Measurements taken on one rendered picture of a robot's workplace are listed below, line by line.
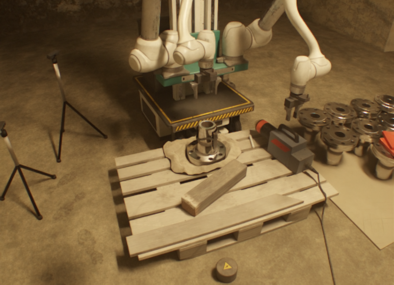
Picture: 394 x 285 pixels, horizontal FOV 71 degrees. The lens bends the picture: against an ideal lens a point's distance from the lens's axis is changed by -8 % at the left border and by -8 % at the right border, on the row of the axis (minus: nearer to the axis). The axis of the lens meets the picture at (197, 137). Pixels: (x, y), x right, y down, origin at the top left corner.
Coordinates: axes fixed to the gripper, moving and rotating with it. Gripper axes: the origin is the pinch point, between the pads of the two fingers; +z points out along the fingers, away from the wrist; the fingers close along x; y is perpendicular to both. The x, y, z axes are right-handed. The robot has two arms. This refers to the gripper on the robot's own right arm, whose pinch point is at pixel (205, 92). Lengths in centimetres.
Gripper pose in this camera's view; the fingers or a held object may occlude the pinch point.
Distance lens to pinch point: 183.4
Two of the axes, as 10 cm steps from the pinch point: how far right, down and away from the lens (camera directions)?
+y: -4.5, -5.2, 7.3
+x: -8.9, 2.6, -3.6
